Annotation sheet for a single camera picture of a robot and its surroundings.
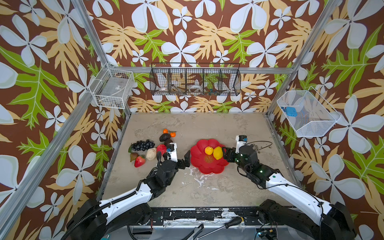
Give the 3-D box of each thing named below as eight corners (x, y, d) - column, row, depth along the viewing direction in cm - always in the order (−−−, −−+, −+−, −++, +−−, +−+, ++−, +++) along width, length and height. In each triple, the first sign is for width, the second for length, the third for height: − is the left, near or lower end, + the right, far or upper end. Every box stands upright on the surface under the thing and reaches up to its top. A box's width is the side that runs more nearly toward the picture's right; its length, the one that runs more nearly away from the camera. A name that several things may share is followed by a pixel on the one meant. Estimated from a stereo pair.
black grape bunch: (133, 152, 99) (131, 150, 96) (133, 145, 103) (131, 142, 100) (155, 149, 101) (153, 146, 98) (154, 141, 105) (153, 138, 102)
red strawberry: (135, 167, 93) (133, 164, 90) (137, 157, 97) (135, 154, 94) (143, 167, 93) (142, 164, 90) (146, 157, 97) (144, 154, 94)
